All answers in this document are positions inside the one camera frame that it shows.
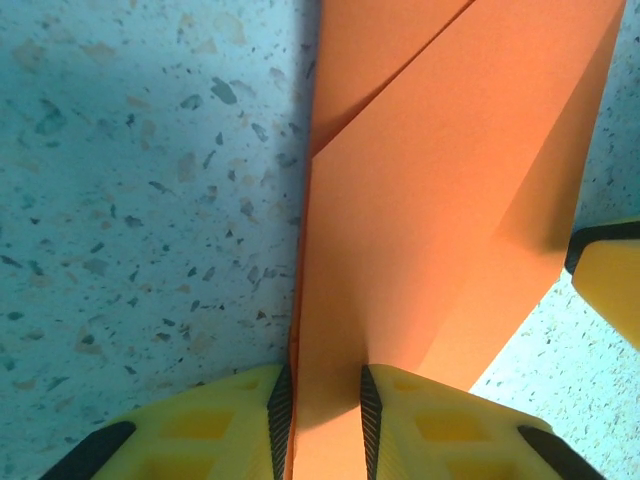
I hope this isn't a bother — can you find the orange paper sheet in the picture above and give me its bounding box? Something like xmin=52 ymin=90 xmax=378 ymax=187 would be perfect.
xmin=287 ymin=0 xmax=629 ymax=480

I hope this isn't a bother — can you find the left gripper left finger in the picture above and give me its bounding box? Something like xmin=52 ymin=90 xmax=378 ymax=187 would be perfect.
xmin=39 ymin=363 xmax=294 ymax=480

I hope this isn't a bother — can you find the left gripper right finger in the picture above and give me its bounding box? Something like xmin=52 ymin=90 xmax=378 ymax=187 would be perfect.
xmin=360 ymin=363 xmax=609 ymax=480

